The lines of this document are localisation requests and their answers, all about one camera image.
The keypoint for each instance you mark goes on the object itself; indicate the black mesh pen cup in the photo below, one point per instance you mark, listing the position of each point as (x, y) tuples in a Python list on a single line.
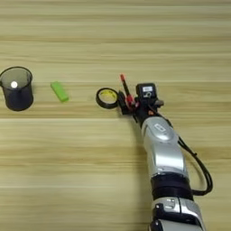
[(18, 99)]

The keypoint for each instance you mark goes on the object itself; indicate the green eraser block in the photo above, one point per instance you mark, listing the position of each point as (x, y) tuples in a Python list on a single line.
[(59, 91)]

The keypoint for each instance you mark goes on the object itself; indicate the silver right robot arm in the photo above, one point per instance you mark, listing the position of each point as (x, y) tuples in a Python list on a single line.
[(162, 144)]

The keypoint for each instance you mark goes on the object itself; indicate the black tape roll yellow core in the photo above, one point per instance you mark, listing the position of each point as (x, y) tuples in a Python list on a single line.
[(105, 106)]

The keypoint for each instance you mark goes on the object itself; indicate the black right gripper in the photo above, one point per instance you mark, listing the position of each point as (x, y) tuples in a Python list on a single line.
[(144, 109)]

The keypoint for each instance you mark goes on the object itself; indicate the red and black marker pen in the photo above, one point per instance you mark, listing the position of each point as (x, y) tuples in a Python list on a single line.
[(124, 85)]

